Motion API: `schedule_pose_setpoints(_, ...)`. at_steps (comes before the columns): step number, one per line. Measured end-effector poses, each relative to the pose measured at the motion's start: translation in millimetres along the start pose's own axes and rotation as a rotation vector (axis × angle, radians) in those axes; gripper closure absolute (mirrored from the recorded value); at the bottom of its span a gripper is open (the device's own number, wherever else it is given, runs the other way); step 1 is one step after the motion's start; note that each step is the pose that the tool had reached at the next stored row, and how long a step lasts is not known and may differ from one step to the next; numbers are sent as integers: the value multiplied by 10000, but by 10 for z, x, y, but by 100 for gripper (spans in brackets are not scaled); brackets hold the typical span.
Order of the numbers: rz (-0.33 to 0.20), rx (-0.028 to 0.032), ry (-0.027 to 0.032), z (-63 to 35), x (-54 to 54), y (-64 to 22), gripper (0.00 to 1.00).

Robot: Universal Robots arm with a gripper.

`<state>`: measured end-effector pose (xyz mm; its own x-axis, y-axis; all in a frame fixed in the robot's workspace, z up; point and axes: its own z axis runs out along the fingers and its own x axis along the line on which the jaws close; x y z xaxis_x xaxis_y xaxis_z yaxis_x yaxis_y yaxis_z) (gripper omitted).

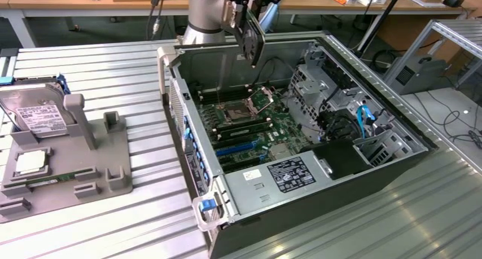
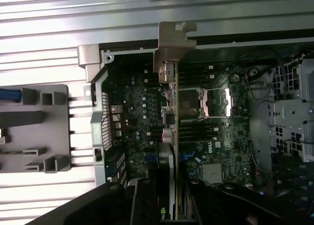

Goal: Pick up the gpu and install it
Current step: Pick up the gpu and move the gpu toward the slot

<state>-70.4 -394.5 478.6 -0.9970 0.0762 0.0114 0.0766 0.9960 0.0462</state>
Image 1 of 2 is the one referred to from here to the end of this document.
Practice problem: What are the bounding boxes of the green graphics card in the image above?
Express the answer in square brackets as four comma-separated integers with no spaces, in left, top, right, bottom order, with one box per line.
[220,1,266,70]

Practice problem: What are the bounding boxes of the wooden desk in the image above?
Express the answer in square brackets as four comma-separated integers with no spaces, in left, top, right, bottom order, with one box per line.
[0,0,477,48]

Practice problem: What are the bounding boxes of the black tripod pole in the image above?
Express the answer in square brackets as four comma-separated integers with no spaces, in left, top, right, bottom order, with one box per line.
[354,0,407,52]

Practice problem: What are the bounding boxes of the silver socket cover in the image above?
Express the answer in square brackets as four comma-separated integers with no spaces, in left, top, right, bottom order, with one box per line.
[245,85,282,113]

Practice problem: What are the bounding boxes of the white papers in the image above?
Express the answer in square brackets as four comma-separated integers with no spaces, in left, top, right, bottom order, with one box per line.
[404,0,447,8]

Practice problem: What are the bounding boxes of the CPU socket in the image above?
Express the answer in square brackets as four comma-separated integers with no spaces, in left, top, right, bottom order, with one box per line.
[221,100,260,124]

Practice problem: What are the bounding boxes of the green motherboard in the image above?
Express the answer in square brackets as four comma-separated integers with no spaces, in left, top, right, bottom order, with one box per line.
[194,85,320,174]

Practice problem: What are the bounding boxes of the green RAM stick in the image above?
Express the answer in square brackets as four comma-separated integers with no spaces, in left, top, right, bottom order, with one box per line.
[9,173,78,188]
[216,122,272,139]

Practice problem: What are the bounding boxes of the grey tower computer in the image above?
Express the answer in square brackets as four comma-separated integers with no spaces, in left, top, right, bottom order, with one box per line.
[383,57,459,95]

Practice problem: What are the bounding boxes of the blue expansion slot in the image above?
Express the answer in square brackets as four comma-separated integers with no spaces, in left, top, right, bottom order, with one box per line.
[213,142,254,157]

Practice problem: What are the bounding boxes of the silver chipset heatsink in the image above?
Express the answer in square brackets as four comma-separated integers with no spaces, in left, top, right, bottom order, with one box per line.
[269,144,297,160]

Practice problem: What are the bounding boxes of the black plastic box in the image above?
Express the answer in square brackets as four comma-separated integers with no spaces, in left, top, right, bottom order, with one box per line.
[310,139,372,181]

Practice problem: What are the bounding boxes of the silver slotted disk bay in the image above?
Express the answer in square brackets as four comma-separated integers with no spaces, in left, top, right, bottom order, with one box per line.
[352,129,429,169]

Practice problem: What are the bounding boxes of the silver power supply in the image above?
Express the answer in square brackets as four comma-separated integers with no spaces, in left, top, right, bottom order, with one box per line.
[221,150,333,217]

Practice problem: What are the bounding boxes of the hard disk with blue carrier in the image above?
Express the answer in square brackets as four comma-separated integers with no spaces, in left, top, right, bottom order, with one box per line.
[0,72,71,139]

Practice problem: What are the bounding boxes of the blue case latch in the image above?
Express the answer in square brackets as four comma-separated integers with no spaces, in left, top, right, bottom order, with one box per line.
[197,199,216,214]

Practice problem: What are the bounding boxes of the grey parts rack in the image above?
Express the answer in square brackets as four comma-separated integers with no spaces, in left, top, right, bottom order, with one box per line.
[0,94,134,225]

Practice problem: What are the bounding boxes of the silver CPU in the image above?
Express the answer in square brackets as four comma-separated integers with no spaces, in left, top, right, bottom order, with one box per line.
[14,151,46,174]

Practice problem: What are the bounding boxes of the open black PC case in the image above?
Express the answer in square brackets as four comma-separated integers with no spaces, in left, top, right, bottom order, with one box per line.
[156,30,441,259]

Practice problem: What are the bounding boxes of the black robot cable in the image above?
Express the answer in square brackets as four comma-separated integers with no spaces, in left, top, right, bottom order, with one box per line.
[148,0,166,41]

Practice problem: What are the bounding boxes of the black wire loop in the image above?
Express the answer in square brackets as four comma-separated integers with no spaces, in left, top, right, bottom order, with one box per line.
[250,58,294,87]

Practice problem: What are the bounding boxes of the black wire bundle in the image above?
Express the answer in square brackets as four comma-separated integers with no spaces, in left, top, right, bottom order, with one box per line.
[317,112,357,142]

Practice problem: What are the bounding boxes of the blue wire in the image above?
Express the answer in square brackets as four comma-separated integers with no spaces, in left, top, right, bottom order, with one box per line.
[354,105,375,143]

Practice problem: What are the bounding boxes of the aluminium profile frame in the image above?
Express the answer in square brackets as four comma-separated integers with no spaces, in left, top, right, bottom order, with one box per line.
[383,19,482,90]

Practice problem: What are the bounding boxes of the black cable tangle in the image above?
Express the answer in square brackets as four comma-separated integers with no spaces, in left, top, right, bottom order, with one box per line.
[441,109,482,150]

